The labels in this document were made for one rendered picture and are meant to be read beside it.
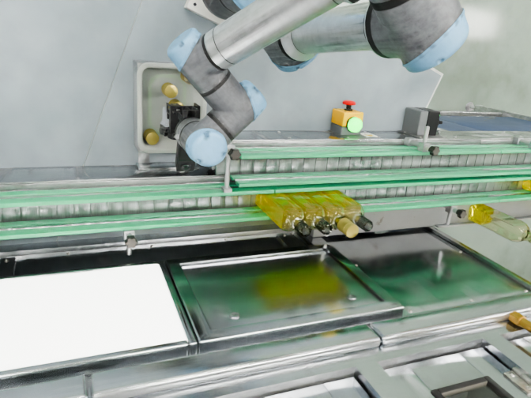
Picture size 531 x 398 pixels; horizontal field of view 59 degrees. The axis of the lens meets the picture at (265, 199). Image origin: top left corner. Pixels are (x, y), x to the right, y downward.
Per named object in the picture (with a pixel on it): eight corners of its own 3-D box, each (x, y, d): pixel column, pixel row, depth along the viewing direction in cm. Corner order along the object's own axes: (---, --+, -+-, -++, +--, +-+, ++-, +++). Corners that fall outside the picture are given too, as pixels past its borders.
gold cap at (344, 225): (335, 222, 114) (344, 229, 110) (347, 215, 115) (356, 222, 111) (339, 233, 116) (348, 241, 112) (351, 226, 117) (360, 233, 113)
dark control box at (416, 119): (400, 130, 158) (416, 136, 150) (404, 107, 155) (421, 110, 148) (419, 130, 161) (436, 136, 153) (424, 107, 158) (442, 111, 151)
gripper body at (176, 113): (195, 102, 115) (209, 110, 105) (195, 136, 118) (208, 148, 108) (163, 102, 112) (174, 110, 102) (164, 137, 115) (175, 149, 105)
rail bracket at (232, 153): (212, 182, 124) (227, 198, 113) (216, 119, 118) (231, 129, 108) (224, 182, 125) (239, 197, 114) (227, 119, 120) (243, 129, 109)
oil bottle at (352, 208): (308, 200, 138) (346, 230, 119) (310, 182, 136) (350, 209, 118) (325, 200, 140) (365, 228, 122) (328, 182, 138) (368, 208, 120)
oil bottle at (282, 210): (254, 204, 131) (285, 234, 113) (255, 185, 130) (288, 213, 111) (273, 203, 134) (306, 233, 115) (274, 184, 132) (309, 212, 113)
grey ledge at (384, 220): (299, 225, 151) (315, 240, 142) (302, 200, 148) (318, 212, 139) (512, 208, 187) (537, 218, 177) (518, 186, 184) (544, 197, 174)
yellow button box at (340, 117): (329, 129, 147) (340, 135, 141) (332, 106, 145) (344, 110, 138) (348, 129, 150) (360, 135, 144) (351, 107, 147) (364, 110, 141)
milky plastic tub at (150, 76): (133, 145, 126) (137, 153, 118) (132, 58, 118) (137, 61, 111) (197, 144, 132) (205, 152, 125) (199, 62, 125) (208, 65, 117)
